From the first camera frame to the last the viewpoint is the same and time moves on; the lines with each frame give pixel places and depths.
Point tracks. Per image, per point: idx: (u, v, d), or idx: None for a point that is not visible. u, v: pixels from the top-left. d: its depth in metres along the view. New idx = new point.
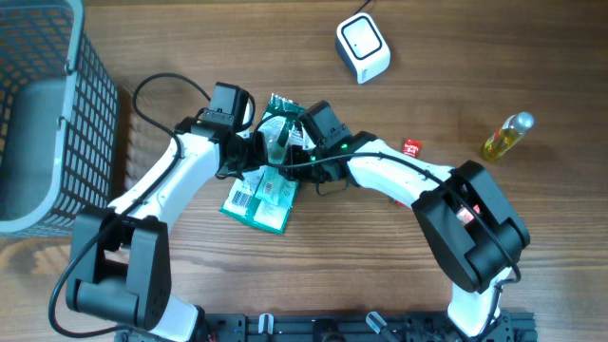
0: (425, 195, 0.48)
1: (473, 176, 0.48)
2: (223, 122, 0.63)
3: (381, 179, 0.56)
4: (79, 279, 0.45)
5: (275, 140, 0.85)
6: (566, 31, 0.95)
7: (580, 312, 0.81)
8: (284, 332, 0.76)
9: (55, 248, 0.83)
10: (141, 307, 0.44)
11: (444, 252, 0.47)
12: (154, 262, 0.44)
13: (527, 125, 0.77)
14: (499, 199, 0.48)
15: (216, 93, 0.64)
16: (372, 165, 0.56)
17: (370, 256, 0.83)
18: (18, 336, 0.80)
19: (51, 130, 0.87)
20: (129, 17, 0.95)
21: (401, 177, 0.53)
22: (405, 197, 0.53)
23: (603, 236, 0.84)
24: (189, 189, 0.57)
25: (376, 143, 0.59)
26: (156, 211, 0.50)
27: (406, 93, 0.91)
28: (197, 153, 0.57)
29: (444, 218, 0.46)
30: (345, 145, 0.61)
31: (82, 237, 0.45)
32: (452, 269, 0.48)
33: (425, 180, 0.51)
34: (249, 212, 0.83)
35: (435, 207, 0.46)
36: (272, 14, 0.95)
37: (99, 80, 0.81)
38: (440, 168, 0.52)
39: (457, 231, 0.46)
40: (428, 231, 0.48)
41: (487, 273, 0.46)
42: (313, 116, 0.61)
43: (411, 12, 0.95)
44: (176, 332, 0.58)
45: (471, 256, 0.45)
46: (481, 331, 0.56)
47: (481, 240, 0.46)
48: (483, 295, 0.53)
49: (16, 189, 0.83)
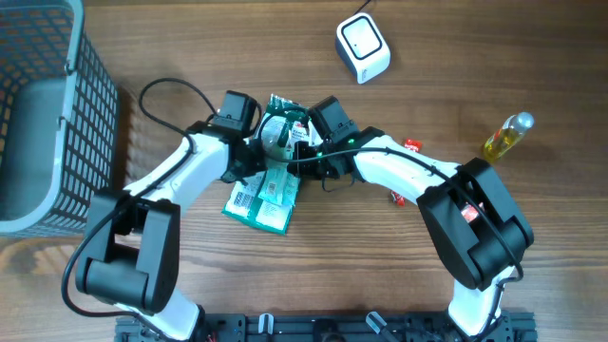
0: (431, 189, 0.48)
1: (480, 173, 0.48)
2: (233, 127, 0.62)
3: (387, 174, 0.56)
4: (90, 259, 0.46)
5: (275, 140, 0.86)
6: (566, 31, 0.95)
7: (580, 312, 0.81)
8: (283, 332, 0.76)
9: (55, 248, 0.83)
10: (149, 287, 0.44)
11: (447, 247, 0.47)
12: (165, 241, 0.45)
13: (527, 125, 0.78)
14: (504, 197, 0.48)
15: (226, 100, 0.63)
16: (379, 160, 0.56)
17: (370, 256, 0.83)
18: (18, 336, 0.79)
19: (51, 130, 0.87)
20: (129, 17, 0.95)
21: (408, 172, 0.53)
22: (410, 193, 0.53)
23: (603, 236, 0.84)
24: (197, 185, 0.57)
25: (383, 139, 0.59)
26: (169, 196, 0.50)
27: (406, 94, 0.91)
28: (208, 149, 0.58)
29: (448, 214, 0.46)
30: (351, 141, 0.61)
31: (95, 217, 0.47)
32: (454, 266, 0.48)
33: (430, 175, 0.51)
34: (251, 213, 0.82)
35: (440, 202, 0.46)
36: (272, 14, 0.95)
37: (100, 80, 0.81)
38: (446, 165, 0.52)
39: (462, 226, 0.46)
40: (432, 226, 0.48)
41: (489, 270, 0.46)
42: (320, 110, 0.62)
43: (411, 12, 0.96)
44: (177, 328, 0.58)
45: (474, 253, 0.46)
46: (481, 331, 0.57)
47: (485, 237, 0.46)
48: (484, 294, 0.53)
49: (17, 189, 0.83)
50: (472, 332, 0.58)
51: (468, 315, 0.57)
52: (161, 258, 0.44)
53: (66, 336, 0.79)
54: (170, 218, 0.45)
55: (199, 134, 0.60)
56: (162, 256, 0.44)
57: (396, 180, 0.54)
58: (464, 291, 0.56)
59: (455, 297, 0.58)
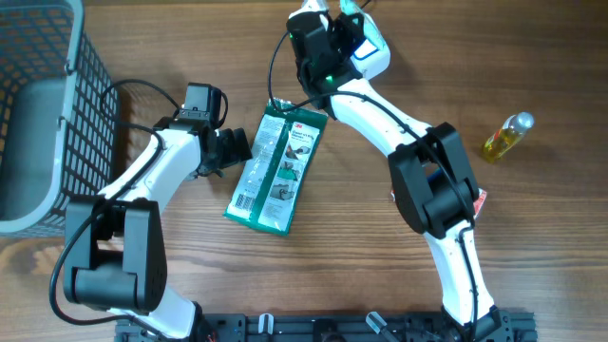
0: (401, 149, 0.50)
1: (446, 136, 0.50)
2: (199, 119, 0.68)
3: (358, 119, 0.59)
4: (77, 268, 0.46)
5: (275, 142, 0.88)
6: (565, 31, 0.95)
7: (580, 312, 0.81)
8: (284, 332, 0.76)
9: (55, 248, 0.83)
10: (140, 286, 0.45)
11: (407, 199, 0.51)
12: (149, 237, 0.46)
13: (527, 125, 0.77)
14: (463, 160, 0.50)
15: (190, 93, 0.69)
16: (355, 105, 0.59)
17: (370, 256, 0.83)
18: (17, 336, 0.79)
19: (51, 130, 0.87)
20: (129, 17, 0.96)
21: (382, 124, 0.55)
22: (381, 142, 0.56)
23: (603, 236, 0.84)
24: (172, 181, 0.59)
25: (361, 82, 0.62)
26: (143, 194, 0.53)
27: (406, 93, 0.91)
28: (178, 143, 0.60)
29: (411, 170, 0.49)
30: (330, 77, 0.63)
31: (74, 225, 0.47)
32: (409, 215, 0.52)
33: (403, 133, 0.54)
34: (253, 215, 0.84)
35: (405, 159, 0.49)
36: (272, 14, 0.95)
37: (99, 80, 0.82)
38: (419, 125, 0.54)
39: (421, 181, 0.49)
40: (395, 180, 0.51)
41: (438, 220, 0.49)
42: (308, 35, 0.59)
43: (411, 12, 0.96)
44: (176, 326, 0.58)
45: (427, 204, 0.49)
46: (472, 314, 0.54)
47: (441, 192, 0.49)
48: (453, 256, 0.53)
49: (17, 189, 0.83)
50: (464, 319, 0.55)
51: (451, 297, 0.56)
52: (146, 255, 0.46)
53: (66, 336, 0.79)
54: (149, 215, 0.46)
55: (167, 129, 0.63)
56: (147, 254, 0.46)
57: (370, 128, 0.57)
58: (443, 268, 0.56)
59: (445, 286, 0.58)
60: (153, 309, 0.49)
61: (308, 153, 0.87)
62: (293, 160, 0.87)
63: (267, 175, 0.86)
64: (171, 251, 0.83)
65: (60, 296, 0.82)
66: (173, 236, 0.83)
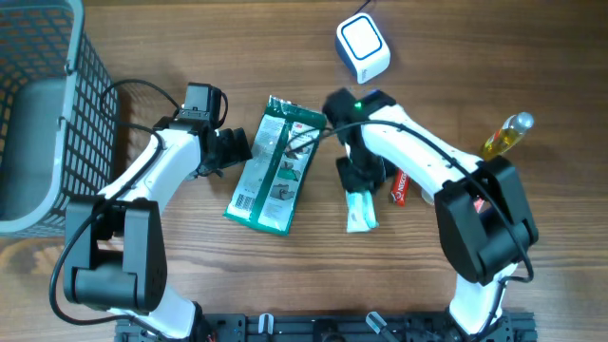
0: (451, 185, 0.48)
1: (501, 172, 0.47)
2: (199, 119, 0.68)
3: (394, 149, 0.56)
4: (77, 268, 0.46)
5: (275, 142, 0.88)
6: (565, 32, 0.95)
7: (580, 312, 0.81)
8: (284, 332, 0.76)
9: (55, 248, 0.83)
10: (140, 286, 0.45)
11: (457, 245, 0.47)
12: (148, 237, 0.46)
13: (527, 125, 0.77)
14: (520, 199, 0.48)
15: (190, 93, 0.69)
16: (391, 136, 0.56)
17: (370, 256, 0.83)
18: (17, 336, 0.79)
19: (51, 129, 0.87)
20: (130, 17, 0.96)
21: (424, 159, 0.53)
22: (423, 179, 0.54)
23: (603, 236, 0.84)
24: (172, 181, 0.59)
25: (394, 110, 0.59)
26: (143, 194, 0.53)
27: (406, 93, 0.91)
28: (178, 143, 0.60)
29: (465, 212, 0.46)
30: (358, 104, 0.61)
31: (74, 224, 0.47)
32: (459, 263, 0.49)
33: (448, 167, 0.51)
34: (253, 215, 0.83)
35: (458, 199, 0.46)
36: (272, 14, 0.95)
37: (99, 80, 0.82)
38: (466, 159, 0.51)
39: (476, 225, 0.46)
40: (444, 222, 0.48)
41: (492, 267, 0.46)
42: (332, 102, 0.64)
43: (411, 12, 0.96)
44: (176, 326, 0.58)
45: (481, 250, 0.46)
46: (481, 329, 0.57)
47: (496, 236, 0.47)
48: (485, 289, 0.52)
49: (17, 189, 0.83)
50: (471, 330, 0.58)
51: (468, 313, 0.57)
52: (147, 255, 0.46)
53: (66, 336, 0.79)
54: (149, 215, 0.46)
55: (167, 129, 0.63)
56: (147, 253, 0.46)
57: (409, 162, 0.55)
58: (465, 287, 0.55)
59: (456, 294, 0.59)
60: (153, 309, 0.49)
61: (308, 153, 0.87)
62: (293, 160, 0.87)
63: (267, 175, 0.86)
64: (171, 251, 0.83)
65: (60, 296, 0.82)
66: (173, 236, 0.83)
